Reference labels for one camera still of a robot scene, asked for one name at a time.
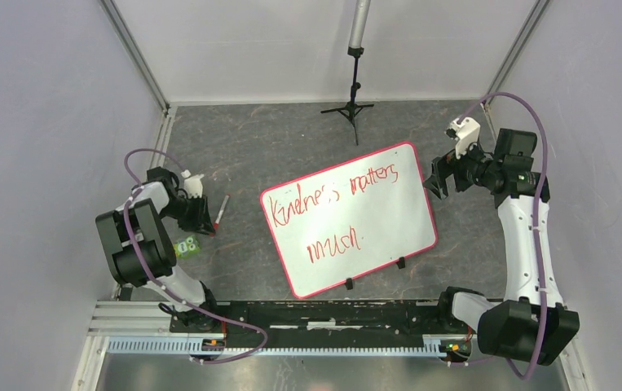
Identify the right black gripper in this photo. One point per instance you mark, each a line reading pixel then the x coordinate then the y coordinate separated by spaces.
pixel 443 166

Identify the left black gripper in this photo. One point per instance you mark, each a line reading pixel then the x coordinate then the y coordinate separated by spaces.
pixel 200 221

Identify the red whiteboard marker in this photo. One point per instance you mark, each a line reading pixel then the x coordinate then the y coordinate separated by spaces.
pixel 221 211

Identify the pink-framed whiteboard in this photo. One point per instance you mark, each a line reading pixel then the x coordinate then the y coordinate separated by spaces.
pixel 350 220

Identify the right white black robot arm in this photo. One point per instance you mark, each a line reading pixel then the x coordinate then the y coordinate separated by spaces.
pixel 532 323

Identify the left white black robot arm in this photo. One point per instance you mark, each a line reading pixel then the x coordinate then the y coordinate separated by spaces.
pixel 140 252

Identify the green monster eraser toy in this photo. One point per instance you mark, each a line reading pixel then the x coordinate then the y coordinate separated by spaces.
pixel 186 247

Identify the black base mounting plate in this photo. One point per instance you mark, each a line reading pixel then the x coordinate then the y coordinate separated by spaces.
pixel 319 324

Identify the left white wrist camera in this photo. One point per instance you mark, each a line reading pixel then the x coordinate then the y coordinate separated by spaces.
pixel 192 184

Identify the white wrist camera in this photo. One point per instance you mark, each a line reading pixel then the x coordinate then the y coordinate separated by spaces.
pixel 465 132
pixel 192 184

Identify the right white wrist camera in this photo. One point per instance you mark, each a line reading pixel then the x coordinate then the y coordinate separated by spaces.
pixel 465 132

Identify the white slotted cable duct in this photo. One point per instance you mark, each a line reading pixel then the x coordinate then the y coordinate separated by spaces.
pixel 214 348

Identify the black tripod camera stand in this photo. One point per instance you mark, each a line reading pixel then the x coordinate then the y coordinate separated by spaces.
pixel 351 109

